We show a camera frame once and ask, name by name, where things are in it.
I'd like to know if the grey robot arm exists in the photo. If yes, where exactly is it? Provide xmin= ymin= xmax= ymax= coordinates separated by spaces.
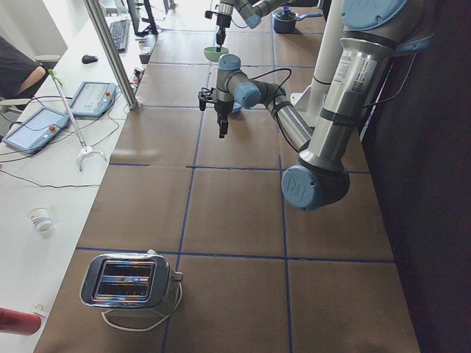
xmin=205 ymin=0 xmax=293 ymax=52
xmin=199 ymin=1 xmax=436 ymax=210

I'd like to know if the red bottle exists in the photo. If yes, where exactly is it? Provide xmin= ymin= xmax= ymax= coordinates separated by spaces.
xmin=0 ymin=308 xmax=42 ymax=335

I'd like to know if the white reacher grabber tool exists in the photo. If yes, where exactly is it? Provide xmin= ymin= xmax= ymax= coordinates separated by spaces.
xmin=48 ymin=69 xmax=108 ymax=172

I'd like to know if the black monitor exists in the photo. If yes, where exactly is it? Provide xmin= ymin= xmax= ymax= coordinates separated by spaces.
xmin=127 ymin=0 xmax=158 ymax=38

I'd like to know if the near blue teach pendant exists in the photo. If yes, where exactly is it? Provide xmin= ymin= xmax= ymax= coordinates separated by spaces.
xmin=3 ymin=107 xmax=69 ymax=154

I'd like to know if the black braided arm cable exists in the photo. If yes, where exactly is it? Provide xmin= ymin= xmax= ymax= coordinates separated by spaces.
xmin=242 ymin=68 xmax=413 ymax=118

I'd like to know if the black computer mouse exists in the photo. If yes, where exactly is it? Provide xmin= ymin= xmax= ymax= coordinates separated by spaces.
xmin=81 ymin=54 xmax=99 ymax=65

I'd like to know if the far blue teach pendant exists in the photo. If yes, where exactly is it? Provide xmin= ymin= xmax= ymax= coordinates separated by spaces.
xmin=69 ymin=81 xmax=116 ymax=120

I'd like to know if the aluminium frame post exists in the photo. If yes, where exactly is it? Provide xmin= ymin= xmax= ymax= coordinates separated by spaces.
xmin=84 ymin=0 xmax=138 ymax=110

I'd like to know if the white paper cup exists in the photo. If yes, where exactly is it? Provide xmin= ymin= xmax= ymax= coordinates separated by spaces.
xmin=27 ymin=207 xmax=52 ymax=232

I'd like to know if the seated person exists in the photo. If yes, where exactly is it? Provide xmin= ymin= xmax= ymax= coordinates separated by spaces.
xmin=1 ymin=37 xmax=48 ymax=99

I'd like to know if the blue bowl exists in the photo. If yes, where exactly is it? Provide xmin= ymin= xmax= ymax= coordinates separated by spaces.
xmin=231 ymin=101 xmax=242 ymax=114

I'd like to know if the green bowl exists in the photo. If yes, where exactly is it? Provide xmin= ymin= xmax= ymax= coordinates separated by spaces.
xmin=203 ymin=46 xmax=229 ymax=63

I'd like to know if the blue teach pendant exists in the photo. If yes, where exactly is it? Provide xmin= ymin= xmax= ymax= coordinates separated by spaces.
xmin=3 ymin=107 xmax=69 ymax=154
xmin=69 ymin=81 xmax=116 ymax=120

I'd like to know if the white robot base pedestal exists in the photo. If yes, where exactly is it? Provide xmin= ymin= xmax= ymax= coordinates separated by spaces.
xmin=294 ymin=0 xmax=344 ymax=115

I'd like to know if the white toaster cord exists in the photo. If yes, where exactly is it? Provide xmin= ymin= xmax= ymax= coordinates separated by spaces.
xmin=101 ymin=282 xmax=184 ymax=332

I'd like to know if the silver toaster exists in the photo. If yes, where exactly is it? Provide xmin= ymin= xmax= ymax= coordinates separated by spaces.
xmin=80 ymin=252 xmax=183 ymax=318

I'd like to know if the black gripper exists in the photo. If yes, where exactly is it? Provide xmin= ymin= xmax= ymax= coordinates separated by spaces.
xmin=214 ymin=101 xmax=231 ymax=138
xmin=216 ymin=13 xmax=230 ymax=51

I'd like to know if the black keyboard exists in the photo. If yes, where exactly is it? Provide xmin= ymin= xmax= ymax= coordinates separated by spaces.
xmin=109 ymin=20 xmax=130 ymax=53

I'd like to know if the blue saucepan with lid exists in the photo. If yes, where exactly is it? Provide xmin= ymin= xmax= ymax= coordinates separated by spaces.
xmin=272 ymin=6 xmax=323 ymax=34

